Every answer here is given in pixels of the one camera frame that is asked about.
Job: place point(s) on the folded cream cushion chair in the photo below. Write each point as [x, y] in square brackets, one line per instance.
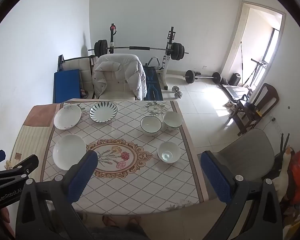
[77, 66]

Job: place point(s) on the person's dark pants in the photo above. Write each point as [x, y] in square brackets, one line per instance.
[115, 233]

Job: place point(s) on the short barbell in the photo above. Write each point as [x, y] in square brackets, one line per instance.
[202, 76]

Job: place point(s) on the striped black-white plate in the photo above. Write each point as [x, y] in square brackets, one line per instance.
[103, 112]

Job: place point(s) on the pair of shoes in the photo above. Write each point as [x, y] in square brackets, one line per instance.
[230, 103]

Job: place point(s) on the barbell with black plates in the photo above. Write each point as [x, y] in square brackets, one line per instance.
[140, 48]

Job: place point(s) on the floral tablecloth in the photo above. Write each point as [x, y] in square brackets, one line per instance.
[130, 180]

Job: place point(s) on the person's left foot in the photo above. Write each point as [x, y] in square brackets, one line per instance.
[110, 221]

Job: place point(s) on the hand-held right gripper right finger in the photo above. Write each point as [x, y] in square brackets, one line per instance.
[216, 180]

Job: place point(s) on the white puffer jacket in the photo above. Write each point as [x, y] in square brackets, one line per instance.
[118, 76]

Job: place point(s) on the plain white bowl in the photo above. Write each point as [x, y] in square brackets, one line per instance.
[169, 152]

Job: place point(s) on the chrome dumbbell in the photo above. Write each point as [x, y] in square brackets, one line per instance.
[175, 88]
[178, 95]

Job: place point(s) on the beige patchwork cloth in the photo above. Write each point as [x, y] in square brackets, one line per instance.
[35, 130]

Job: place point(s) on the white goose toy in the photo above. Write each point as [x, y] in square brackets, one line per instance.
[285, 175]

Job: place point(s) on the person's left hand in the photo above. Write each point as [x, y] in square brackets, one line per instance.
[3, 217]

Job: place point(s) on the person's foot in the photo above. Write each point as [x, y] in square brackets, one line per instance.
[110, 221]
[133, 221]

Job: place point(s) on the speckled white plate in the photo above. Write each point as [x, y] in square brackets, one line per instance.
[67, 117]

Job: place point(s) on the dark wooden chair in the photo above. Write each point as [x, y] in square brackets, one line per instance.
[265, 100]

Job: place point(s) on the treadmill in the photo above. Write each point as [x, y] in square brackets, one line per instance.
[236, 91]

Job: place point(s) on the grey upholstered chair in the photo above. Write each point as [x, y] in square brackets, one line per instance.
[247, 147]

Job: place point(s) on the blue folded mat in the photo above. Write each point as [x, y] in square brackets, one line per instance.
[66, 85]

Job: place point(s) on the plain white plate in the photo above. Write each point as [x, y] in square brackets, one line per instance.
[69, 151]

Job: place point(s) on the black rimmed white bowl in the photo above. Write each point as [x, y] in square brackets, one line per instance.
[150, 125]

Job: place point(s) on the black box appliance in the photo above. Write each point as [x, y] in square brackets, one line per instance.
[236, 79]

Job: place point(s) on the dark blue weight bench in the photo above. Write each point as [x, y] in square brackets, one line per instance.
[152, 85]

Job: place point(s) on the person's right foot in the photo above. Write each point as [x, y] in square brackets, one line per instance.
[133, 221]

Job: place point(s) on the blue rimmed white bowl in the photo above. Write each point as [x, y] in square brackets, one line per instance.
[172, 121]

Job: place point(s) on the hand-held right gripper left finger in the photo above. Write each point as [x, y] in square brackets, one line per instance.
[83, 177]

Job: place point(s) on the barbell on rack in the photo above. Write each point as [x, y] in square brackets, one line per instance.
[168, 52]

